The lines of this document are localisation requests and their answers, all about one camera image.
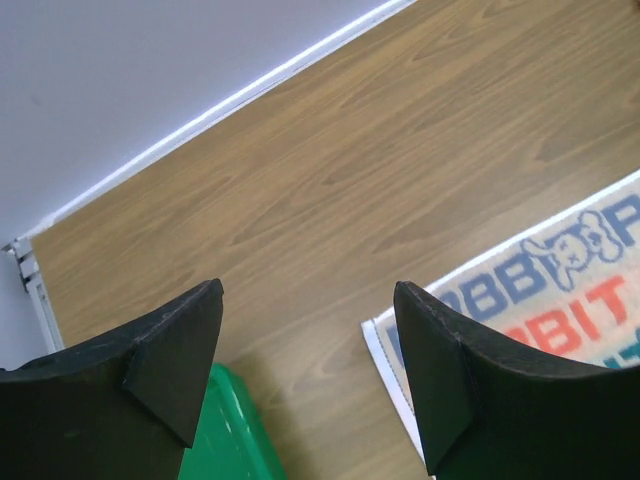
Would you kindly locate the green plastic tray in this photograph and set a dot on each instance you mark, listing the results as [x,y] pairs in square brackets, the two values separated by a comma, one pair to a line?
[231,441]

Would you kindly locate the aluminium frame rail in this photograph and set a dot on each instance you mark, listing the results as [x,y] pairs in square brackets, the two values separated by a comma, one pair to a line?
[31,278]

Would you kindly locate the rabbit print towel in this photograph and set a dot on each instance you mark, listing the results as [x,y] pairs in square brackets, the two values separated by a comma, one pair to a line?
[568,286]

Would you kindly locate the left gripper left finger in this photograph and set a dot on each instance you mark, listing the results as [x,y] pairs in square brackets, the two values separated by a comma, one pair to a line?
[122,405]

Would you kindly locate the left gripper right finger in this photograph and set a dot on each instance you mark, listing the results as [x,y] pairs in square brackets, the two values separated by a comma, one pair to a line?
[490,407]

